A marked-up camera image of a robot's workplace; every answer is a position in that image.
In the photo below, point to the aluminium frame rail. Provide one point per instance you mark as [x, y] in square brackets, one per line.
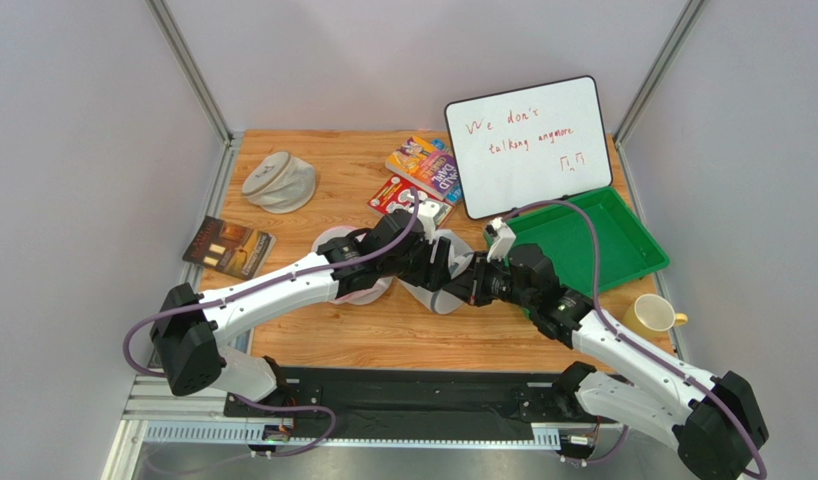
[200, 142]
[682, 28]

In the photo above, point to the white mesh laundry bag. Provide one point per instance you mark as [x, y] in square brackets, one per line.
[440, 301]

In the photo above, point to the aluminium frame rail left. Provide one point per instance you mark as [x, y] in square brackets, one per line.
[200, 142]

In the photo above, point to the yellow cup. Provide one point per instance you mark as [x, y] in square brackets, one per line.
[651, 315]

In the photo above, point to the beige mesh laundry bag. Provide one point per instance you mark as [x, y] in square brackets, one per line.
[280, 184]

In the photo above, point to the aluminium frame rail right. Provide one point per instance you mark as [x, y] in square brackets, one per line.
[682, 28]

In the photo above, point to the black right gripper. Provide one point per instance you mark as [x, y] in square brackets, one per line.
[483, 277]

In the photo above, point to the pink-rimmed mesh laundry bag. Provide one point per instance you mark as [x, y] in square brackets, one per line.
[358, 298]

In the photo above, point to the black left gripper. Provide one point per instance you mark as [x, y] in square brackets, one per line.
[435, 275]

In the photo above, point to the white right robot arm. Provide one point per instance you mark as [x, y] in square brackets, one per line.
[713, 422]

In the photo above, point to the red comic paperback book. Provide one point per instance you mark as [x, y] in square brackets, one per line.
[396, 193]

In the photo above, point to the green plastic tray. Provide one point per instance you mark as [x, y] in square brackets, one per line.
[627, 249]

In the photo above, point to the Roald Dahl colourful book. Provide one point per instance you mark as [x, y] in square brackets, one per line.
[417, 161]

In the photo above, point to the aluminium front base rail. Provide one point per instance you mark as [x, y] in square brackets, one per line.
[211, 435]

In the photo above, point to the Kate DiCamillo dark book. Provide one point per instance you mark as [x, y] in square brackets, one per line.
[229, 248]

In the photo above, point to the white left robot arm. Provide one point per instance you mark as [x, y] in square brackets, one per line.
[193, 333]

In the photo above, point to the whiteboard with red writing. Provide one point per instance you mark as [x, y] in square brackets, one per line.
[526, 145]

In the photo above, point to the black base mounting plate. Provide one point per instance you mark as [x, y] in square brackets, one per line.
[380, 404]

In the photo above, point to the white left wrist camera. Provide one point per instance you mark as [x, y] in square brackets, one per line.
[427, 215]

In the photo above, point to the dark blue hardcover book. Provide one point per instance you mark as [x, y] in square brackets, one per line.
[239, 339]

